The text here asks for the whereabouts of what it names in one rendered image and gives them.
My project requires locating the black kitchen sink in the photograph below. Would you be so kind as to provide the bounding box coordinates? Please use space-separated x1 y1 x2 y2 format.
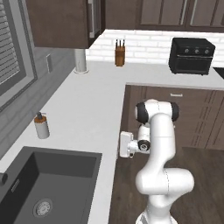
0 145 103 224

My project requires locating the brown base cupboard run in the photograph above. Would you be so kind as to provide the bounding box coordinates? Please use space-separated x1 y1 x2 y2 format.
120 83 224 151

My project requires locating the grey wall socket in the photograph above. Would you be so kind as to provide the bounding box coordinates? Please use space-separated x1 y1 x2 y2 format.
45 53 54 74

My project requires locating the black toaster oven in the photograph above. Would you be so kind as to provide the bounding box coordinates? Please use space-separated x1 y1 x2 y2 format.
168 37 217 78

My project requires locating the brown drawer front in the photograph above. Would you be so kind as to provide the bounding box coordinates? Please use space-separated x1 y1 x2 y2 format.
143 86 216 111

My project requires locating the window with grey blinds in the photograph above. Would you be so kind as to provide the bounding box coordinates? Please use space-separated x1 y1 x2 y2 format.
0 0 39 113

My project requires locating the white soap dispenser brown top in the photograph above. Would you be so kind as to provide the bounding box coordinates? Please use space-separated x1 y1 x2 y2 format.
33 111 51 140

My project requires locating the black hob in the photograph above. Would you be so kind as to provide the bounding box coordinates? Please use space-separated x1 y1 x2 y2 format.
212 66 224 81

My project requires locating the dark brown wall cupboard run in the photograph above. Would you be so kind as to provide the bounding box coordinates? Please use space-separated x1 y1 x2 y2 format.
104 0 224 33

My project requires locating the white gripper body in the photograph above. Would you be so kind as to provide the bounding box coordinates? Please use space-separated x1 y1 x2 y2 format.
119 130 136 159

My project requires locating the white paper towel roll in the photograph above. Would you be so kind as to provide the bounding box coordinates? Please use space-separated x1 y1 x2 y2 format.
73 48 89 74

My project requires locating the brown wooden knife block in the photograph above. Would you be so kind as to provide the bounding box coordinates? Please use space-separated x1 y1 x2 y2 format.
114 38 127 67

